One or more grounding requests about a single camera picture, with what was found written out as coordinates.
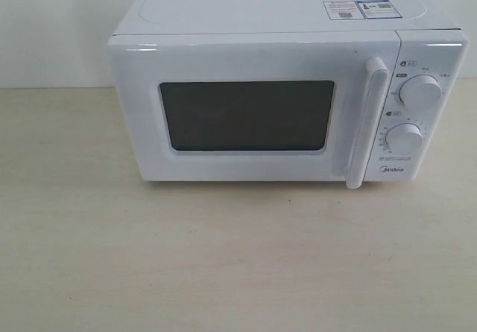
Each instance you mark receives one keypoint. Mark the white microwave door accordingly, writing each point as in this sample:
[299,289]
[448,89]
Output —
[253,107]

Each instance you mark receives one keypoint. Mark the white Midea microwave body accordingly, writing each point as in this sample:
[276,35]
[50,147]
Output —
[431,44]

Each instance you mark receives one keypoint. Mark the lower white timer knob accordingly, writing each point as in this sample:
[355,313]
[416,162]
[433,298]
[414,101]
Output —
[404,139]

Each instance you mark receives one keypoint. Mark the white label sticker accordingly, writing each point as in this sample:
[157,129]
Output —
[343,10]

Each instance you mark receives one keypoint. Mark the upper white power knob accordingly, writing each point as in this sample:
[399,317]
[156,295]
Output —
[420,92]

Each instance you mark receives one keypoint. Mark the blue energy label sticker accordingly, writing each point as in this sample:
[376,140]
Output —
[378,9]

